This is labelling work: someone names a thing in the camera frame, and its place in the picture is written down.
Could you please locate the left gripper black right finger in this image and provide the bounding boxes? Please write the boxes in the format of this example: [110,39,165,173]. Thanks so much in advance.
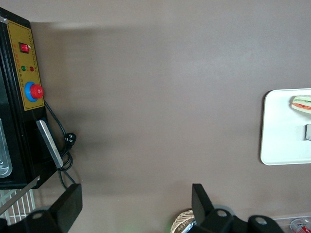
[191,183,240,233]

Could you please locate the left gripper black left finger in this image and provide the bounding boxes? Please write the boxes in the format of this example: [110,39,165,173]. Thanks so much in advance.
[23,183,83,233]

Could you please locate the beige plastic tray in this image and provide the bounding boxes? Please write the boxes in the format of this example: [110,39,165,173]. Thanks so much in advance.
[260,89,311,166]

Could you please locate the stacked aluminium foil trays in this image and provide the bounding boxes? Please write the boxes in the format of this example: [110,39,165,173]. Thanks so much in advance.
[184,217,198,233]

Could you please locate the oval wicker basket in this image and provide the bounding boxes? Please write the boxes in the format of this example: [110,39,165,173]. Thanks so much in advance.
[173,209,195,233]

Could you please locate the clear acrylic bottle rack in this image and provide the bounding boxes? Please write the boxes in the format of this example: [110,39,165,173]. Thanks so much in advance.
[271,215,311,233]

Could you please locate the foil container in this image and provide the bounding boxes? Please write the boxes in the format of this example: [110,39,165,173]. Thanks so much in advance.
[0,116,13,179]

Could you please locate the black sealing machine yellow panel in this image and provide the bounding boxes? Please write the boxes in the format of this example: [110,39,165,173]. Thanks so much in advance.
[0,7,64,190]

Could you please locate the red cola bottle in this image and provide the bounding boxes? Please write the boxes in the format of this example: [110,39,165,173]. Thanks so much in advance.
[290,218,310,233]

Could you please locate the small black box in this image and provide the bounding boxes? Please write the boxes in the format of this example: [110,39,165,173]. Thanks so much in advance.
[303,123,311,142]

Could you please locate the wrapped triangle sandwich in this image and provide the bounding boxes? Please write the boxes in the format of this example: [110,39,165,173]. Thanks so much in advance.
[288,95,311,115]

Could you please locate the white wire basket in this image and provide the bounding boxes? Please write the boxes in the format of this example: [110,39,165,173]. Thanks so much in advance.
[0,188,37,225]

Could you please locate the black power cable with plug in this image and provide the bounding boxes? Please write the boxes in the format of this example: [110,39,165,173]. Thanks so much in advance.
[44,100,76,190]

